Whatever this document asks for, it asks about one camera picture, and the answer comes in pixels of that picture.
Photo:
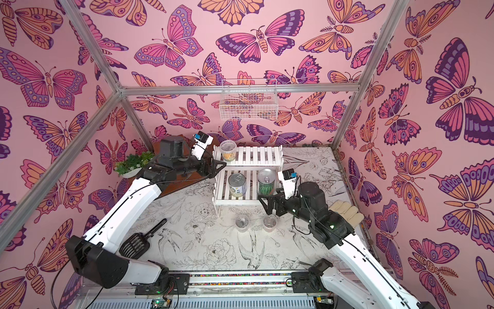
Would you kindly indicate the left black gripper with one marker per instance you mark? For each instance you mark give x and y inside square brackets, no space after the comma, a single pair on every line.
[204,164]

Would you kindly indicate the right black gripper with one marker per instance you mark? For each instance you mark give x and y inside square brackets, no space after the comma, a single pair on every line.
[278,205]

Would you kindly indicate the red seed jar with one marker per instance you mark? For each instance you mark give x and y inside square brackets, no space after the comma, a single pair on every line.
[269,223]

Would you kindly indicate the yellow seed jar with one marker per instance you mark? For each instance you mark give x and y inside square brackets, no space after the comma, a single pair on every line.
[228,149]

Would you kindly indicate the green watermelon can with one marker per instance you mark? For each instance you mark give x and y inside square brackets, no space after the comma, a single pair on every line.
[266,182]

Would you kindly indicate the white wooden slatted shelf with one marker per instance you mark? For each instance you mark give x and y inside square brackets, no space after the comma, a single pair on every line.
[249,162]

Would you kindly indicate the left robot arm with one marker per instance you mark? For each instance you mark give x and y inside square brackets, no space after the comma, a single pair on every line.
[95,255]

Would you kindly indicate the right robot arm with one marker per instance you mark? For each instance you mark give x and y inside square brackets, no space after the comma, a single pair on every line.
[377,288]

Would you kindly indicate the white purple label can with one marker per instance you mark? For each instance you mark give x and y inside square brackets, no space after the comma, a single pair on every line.
[237,183]

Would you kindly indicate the brown wooden tiered stand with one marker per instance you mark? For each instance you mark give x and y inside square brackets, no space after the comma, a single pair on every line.
[141,182]

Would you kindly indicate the beige work glove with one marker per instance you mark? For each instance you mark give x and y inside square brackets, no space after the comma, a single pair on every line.
[348,211]

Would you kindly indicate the green plant in white pot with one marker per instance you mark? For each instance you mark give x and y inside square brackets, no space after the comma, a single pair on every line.
[133,164]

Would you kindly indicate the black slotted scoop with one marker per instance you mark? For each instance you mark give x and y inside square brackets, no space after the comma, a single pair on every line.
[138,243]

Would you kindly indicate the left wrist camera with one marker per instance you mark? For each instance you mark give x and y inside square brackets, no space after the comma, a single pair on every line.
[201,143]

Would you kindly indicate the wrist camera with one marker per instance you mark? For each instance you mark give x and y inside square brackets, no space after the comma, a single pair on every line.
[288,179]
[201,143]

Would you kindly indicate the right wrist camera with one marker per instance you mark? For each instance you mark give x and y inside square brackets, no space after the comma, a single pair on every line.
[288,179]

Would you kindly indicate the white wire basket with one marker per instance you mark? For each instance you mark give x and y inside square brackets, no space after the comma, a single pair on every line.
[246,100]

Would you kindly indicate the aluminium frame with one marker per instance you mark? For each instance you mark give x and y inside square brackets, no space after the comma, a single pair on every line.
[24,209]

